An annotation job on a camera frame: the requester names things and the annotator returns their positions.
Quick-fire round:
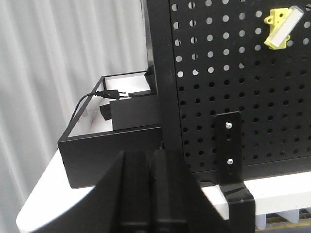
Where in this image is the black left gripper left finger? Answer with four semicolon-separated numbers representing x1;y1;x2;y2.
63;151;156;233

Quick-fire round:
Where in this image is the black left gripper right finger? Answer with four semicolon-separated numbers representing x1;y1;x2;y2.
153;150;230;233

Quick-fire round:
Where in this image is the black open tray box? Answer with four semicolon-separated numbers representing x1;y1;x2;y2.
58;69;163;188

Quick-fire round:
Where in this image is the black power adapter box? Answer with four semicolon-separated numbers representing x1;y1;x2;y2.
100;95;161;130

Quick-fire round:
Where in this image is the white standing desk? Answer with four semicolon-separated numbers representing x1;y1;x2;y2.
16;151;311;233

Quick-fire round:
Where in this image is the black perforated pegboard panel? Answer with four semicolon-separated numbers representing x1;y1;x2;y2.
143;0;311;183

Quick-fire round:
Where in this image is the grey curtain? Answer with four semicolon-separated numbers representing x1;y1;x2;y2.
0;0;147;233

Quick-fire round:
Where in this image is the left black clamp bracket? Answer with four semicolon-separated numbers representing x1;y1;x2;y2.
214;111;256;233

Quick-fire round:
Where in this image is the black power cable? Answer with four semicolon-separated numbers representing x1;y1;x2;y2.
70;89;129;122

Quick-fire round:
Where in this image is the yellow toggle switch left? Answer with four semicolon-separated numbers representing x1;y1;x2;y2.
264;5;304;50

